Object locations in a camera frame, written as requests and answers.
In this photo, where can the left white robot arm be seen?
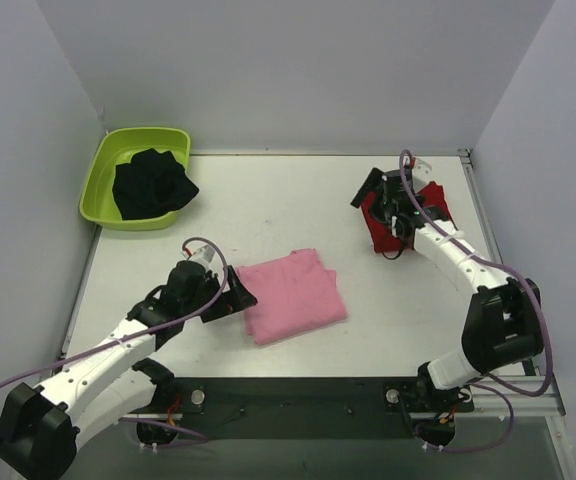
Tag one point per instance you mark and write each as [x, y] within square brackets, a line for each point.
[42, 427]

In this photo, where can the pink t shirt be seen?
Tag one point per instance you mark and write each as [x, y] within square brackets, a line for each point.
[295, 294]

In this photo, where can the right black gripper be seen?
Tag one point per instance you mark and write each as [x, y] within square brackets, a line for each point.
[372, 189]

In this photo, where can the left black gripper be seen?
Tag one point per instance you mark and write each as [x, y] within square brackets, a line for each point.
[228, 295]

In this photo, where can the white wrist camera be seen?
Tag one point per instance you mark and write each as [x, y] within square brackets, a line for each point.
[417, 163]
[202, 256]

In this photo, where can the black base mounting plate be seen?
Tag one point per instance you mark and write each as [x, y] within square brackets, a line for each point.
[337, 408]

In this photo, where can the black t shirt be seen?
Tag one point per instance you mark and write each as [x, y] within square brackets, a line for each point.
[151, 185]

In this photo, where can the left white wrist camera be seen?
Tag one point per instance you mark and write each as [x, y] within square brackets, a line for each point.
[202, 256]

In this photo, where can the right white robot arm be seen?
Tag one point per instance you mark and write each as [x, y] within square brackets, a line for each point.
[501, 325]

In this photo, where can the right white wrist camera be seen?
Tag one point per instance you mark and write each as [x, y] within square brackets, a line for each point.
[417, 163]

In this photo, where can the aluminium extrusion rail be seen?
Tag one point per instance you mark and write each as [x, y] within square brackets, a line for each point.
[488, 399]

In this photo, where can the green plastic basin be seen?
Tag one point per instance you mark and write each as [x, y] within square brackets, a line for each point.
[97, 202]

